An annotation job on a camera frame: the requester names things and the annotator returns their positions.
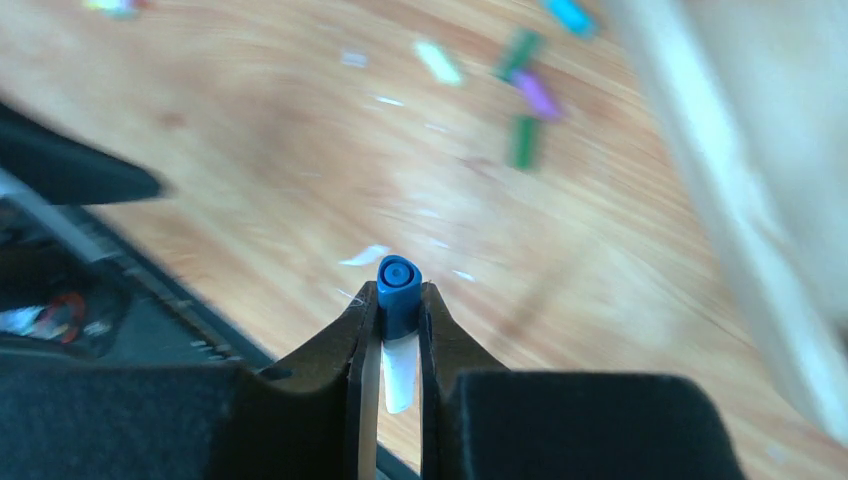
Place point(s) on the wooden clothes rack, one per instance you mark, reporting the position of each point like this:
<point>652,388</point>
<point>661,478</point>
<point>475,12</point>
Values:
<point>752,100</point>

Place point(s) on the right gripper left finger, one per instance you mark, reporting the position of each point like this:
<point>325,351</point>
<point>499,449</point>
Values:
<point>312,414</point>

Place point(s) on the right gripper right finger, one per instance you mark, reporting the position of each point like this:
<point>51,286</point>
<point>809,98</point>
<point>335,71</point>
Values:
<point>482,420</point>

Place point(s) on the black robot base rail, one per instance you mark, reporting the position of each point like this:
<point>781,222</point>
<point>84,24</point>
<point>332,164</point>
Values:
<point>73,292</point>

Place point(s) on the white paper scrap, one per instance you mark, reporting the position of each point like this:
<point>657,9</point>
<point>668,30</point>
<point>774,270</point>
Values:
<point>367,256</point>

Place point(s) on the white pen blue cap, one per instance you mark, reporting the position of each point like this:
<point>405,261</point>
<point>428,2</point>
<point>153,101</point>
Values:
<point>399,297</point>

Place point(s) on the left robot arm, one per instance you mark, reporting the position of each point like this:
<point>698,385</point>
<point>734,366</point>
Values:
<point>66,172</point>

